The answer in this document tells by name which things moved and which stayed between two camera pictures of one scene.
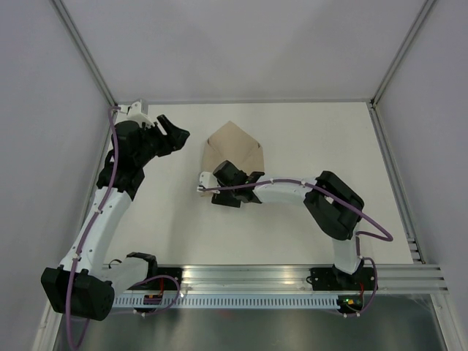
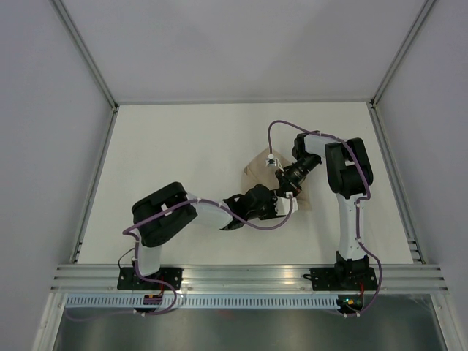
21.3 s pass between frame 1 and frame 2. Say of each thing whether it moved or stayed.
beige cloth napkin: moved
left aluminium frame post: stayed
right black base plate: stayed
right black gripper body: moved
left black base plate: stayed
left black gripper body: moved
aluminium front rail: stayed
